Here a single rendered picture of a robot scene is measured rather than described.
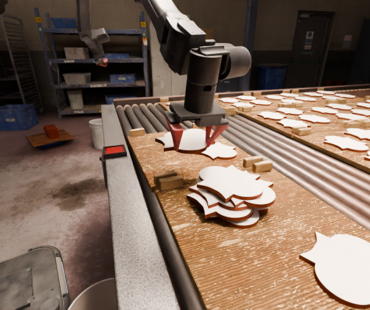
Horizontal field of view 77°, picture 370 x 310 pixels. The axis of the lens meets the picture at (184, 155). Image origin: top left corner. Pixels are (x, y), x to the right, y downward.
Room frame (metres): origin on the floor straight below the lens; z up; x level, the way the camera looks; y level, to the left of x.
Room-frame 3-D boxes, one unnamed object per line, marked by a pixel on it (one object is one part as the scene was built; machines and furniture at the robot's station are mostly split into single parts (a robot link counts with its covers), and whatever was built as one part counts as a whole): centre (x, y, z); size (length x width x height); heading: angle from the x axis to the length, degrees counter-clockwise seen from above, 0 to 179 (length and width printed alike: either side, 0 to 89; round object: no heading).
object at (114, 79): (5.15, 1.29, 0.72); 0.50 x 0.38 x 0.16; 95
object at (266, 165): (0.59, -0.22, 0.95); 0.06 x 0.02 x 0.03; 110
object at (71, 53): (4.98, 2.10, 1.20); 0.36 x 0.28 x 0.22; 90
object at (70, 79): (4.93, 2.15, 0.74); 0.44 x 0.36 x 0.20; 89
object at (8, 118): (4.00, 2.93, 0.19); 0.50 x 0.41 x 0.37; 96
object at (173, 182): (0.50, 0.03, 0.95); 0.06 x 0.02 x 0.03; 110
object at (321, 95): (1.77, -1.08, 0.94); 0.41 x 0.35 x 0.04; 20
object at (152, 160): (0.75, -0.01, 0.93); 0.41 x 0.35 x 0.02; 21
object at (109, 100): (5.13, 1.38, 0.25); 0.62 x 0.42 x 0.22; 110
